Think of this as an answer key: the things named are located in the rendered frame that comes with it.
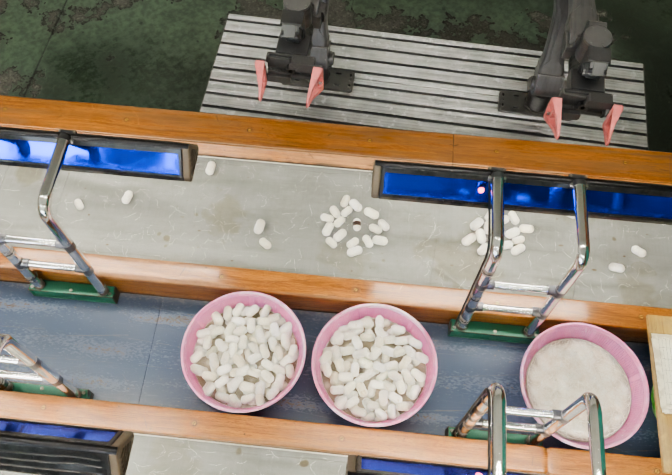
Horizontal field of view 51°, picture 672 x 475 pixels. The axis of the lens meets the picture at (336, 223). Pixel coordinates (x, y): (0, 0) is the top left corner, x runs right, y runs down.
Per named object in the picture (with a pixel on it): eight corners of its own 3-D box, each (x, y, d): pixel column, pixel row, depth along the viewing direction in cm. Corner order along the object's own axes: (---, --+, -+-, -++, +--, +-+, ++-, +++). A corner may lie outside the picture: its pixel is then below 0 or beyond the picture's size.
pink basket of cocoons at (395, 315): (299, 334, 163) (298, 320, 154) (410, 305, 166) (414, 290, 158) (330, 450, 151) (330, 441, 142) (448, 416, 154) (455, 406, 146)
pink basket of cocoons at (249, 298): (200, 301, 166) (193, 285, 158) (313, 311, 165) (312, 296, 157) (177, 415, 154) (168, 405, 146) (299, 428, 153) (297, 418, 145)
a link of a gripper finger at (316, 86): (317, 97, 140) (324, 60, 145) (281, 92, 141) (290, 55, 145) (317, 117, 146) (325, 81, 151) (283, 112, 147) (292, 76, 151)
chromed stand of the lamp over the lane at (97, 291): (56, 224, 175) (-24, 117, 136) (136, 232, 175) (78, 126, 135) (33, 296, 167) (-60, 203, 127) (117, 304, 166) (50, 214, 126)
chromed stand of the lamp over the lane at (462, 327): (449, 261, 171) (485, 161, 132) (533, 269, 170) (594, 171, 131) (447, 336, 163) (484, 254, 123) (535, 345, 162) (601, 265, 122)
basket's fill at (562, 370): (519, 339, 162) (525, 331, 157) (619, 349, 161) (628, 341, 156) (521, 440, 151) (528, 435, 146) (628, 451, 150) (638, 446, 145)
